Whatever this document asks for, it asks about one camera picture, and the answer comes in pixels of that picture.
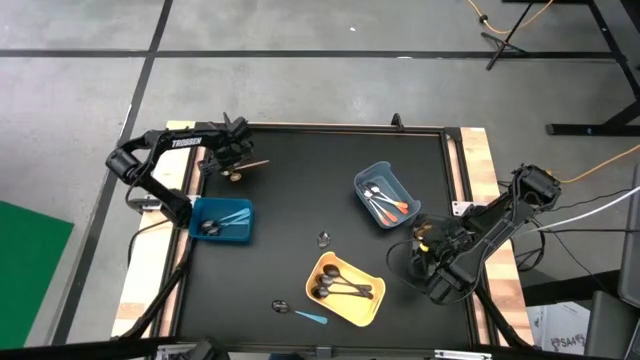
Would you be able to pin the aluminium front rail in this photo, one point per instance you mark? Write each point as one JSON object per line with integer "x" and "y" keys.
{"x": 450, "y": 355}

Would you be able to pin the black metal table frame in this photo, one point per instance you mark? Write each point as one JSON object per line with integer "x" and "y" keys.
{"x": 325, "y": 128}

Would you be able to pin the green floor mat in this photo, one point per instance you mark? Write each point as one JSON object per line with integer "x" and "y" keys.
{"x": 30, "y": 270}

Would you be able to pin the white cardboard box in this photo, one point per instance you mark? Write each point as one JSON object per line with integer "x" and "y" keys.
{"x": 560, "y": 325}

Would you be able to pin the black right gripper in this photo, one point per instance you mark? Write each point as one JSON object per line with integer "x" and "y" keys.
{"x": 445, "y": 240}

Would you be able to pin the dark shiny spoon head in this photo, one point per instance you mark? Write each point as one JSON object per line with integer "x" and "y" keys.
{"x": 323, "y": 238}

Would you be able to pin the dark blue plastic bin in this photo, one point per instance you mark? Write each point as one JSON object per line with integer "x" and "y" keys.
{"x": 200, "y": 210}

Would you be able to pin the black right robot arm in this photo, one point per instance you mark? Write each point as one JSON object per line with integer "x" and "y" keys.
{"x": 500, "y": 225}

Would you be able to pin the black tripod stand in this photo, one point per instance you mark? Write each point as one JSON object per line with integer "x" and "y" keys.
{"x": 505, "y": 42}

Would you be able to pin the yellow plastic bin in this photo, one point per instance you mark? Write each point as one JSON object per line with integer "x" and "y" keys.
{"x": 350, "y": 312}

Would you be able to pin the black edge bracket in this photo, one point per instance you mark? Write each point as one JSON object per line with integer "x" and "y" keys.
{"x": 227, "y": 119}
{"x": 397, "y": 121}

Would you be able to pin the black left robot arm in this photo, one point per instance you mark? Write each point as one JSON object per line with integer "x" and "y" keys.
{"x": 185, "y": 141}

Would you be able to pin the black flat floor bar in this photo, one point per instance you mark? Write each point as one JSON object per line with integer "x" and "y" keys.
{"x": 560, "y": 290}

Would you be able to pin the black plastic bin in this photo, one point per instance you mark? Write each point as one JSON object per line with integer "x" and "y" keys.
{"x": 420, "y": 272}

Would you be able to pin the black stand with foot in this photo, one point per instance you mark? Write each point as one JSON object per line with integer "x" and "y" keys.
{"x": 575, "y": 130}

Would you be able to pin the black table mat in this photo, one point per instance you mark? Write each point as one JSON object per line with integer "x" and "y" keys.
{"x": 300, "y": 200}

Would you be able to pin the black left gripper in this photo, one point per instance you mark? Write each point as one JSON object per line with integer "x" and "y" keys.
{"x": 235, "y": 142}

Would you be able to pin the grey panel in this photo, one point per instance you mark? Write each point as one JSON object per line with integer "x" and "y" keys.
{"x": 631, "y": 240}

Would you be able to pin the black overhead beam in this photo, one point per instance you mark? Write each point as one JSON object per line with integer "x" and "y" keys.
{"x": 75, "y": 350}

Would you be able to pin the light blue plastic bin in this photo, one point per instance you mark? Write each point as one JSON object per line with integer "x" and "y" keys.
{"x": 387, "y": 175}

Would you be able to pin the dark grey box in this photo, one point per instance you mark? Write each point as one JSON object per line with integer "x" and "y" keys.
{"x": 607, "y": 325}

